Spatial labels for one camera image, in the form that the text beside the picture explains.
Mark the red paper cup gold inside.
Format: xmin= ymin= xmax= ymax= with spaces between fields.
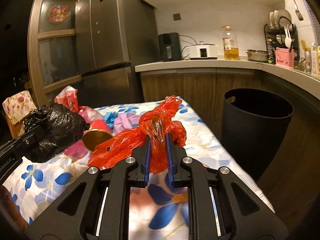
xmin=82 ymin=119 xmax=113 ymax=152

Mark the pink plastic bag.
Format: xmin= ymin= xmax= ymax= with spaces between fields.
xmin=63 ymin=106 xmax=103 ymax=160

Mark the black dish rack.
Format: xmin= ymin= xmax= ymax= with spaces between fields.
xmin=264 ymin=16 xmax=300 ymax=63

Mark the black air fryer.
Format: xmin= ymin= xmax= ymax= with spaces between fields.
xmin=158 ymin=33 xmax=182 ymax=62

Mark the red plastic bag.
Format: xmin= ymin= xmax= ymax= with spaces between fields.
xmin=87 ymin=96 xmax=187 ymax=174

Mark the floral tablecloth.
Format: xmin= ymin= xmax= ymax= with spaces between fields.
xmin=4 ymin=101 xmax=268 ymax=239

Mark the hanging spatula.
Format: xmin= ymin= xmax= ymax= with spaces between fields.
xmin=293 ymin=0 xmax=304 ymax=21

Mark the blue crumpled glove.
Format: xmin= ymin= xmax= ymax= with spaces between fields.
xmin=103 ymin=112 xmax=118 ymax=130

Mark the cooking oil bottle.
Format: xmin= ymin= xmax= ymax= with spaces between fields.
xmin=221 ymin=25 xmax=240 ymax=60

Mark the floral box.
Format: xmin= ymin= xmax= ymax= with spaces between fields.
xmin=2 ymin=90 xmax=37 ymax=125

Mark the pink crumpled wrapper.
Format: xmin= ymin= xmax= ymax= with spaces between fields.
xmin=113 ymin=113 xmax=140 ymax=134

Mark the red door decoration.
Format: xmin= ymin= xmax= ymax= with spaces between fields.
xmin=48 ymin=5 xmax=70 ymax=24

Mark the pink utensil basket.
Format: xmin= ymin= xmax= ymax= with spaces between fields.
xmin=274 ymin=47 xmax=296 ymax=69

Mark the white slow cooker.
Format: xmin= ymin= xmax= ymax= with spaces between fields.
xmin=189 ymin=41 xmax=217 ymax=60

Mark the red white snack bag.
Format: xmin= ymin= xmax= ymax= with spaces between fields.
xmin=54 ymin=86 xmax=79 ymax=113

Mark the white ladle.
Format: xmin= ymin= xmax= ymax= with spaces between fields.
xmin=284 ymin=25 xmax=292 ymax=50

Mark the black trash bin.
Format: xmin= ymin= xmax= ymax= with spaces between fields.
xmin=221 ymin=88 xmax=294 ymax=181

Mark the steel pot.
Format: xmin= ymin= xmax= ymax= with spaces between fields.
xmin=246 ymin=49 xmax=269 ymax=63

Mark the black plastic bag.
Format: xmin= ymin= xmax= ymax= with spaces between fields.
xmin=24 ymin=104 xmax=89 ymax=163

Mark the wooden glass door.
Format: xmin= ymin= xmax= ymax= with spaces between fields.
xmin=27 ymin=0 xmax=82 ymax=106

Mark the yellow detergent bottle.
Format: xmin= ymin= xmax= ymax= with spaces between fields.
xmin=317 ymin=46 xmax=320 ymax=78

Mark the wall socket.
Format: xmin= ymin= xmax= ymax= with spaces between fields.
xmin=172 ymin=13 xmax=181 ymax=21

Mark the white bottle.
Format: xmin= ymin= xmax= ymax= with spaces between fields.
xmin=311 ymin=42 xmax=318 ymax=77

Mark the grey refrigerator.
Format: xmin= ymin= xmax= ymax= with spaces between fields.
xmin=75 ymin=0 xmax=161 ymax=108

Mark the wooden lower cabinet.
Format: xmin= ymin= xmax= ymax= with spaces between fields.
xmin=141 ymin=69 xmax=319 ymax=235

